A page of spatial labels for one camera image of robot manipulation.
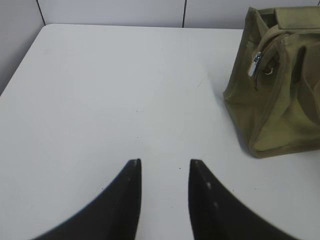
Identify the silver metal zipper pull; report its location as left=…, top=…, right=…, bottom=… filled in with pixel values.
left=247, top=51, right=262, bottom=77

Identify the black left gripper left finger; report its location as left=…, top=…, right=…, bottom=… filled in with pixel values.
left=38, top=159, right=142, bottom=240

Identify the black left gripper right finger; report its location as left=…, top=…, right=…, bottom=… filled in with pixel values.
left=188, top=159, right=293, bottom=240

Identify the yellow canvas tote bag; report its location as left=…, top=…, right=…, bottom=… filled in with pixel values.
left=223, top=6, right=320, bottom=158

